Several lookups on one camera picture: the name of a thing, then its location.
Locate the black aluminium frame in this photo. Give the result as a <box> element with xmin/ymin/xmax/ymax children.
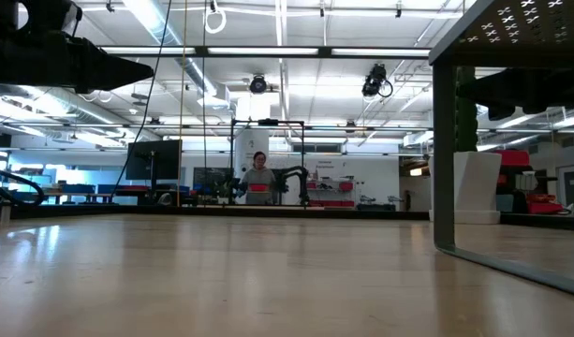
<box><xmin>0</xmin><ymin>44</ymin><xmax>574</xmax><ymax>233</ymax></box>

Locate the green cactus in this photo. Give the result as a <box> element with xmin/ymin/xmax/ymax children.
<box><xmin>456</xmin><ymin>65</ymin><xmax>478</xmax><ymax>154</ymax></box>

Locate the person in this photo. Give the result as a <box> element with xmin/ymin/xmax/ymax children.
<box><xmin>239</xmin><ymin>150</ymin><xmax>278</xmax><ymax>206</ymax></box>

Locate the black ceiling camera device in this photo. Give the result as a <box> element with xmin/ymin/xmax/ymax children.
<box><xmin>361</xmin><ymin>64</ymin><xmax>393</xmax><ymax>99</ymax></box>

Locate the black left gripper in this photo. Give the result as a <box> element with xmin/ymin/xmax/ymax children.
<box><xmin>0</xmin><ymin>32</ymin><xmax>155</xmax><ymax>95</ymax></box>

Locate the white angular plant pot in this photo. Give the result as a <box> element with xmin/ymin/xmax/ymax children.
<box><xmin>427</xmin><ymin>150</ymin><xmax>503</xmax><ymax>225</ymax></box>

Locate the grey perforated metal riser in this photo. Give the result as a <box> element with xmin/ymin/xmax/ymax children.
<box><xmin>428</xmin><ymin>0</ymin><xmax>574</xmax><ymax>300</ymax></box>

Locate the black round ceiling fixture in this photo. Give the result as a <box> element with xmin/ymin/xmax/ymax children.
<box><xmin>248</xmin><ymin>74</ymin><xmax>268</xmax><ymax>95</ymax></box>

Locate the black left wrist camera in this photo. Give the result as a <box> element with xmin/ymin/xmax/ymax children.
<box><xmin>26</xmin><ymin>0</ymin><xmax>84</xmax><ymax>37</ymax></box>

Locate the white LED light bar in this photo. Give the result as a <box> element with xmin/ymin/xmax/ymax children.
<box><xmin>101</xmin><ymin>46</ymin><xmax>197</xmax><ymax>55</ymax></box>
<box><xmin>206</xmin><ymin>47</ymin><xmax>319</xmax><ymax>56</ymax></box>
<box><xmin>331</xmin><ymin>48</ymin><xmax>431</xmax><ymax>57</ymax></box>

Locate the black monitor on stand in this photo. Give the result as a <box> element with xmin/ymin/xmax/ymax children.
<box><xmin>125</xmin><ymin>139</ymin><xmax>183</xmax><ymax>182</ymax></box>

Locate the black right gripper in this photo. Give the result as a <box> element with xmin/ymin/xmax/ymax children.
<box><xmin>457</xmin><ymin>68</ymin><xmax>557</xmax><ymax>122</ymax></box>

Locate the white hanging ring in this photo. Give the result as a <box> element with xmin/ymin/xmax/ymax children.
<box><xmin>204</xmin><ymin>7</ymin><xmax>228</xmax><ymax>35</ymax></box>

